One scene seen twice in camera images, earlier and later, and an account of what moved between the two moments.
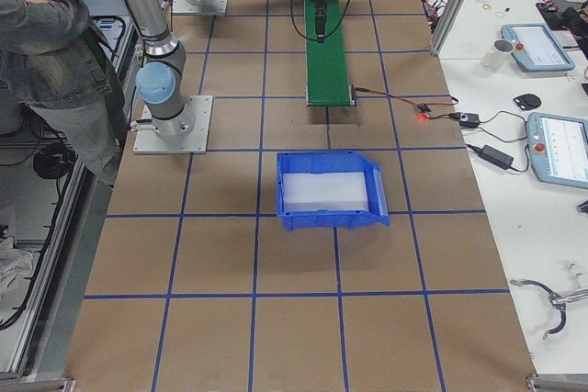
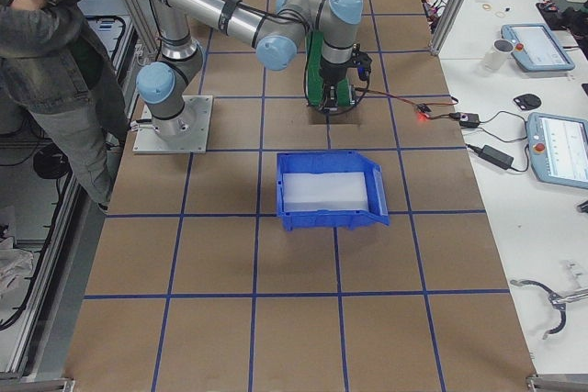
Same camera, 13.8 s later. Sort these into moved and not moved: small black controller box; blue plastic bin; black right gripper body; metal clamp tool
Moved: black right gripper body
Not moved: small black controller box; blue plastic bin; metal clamp tool
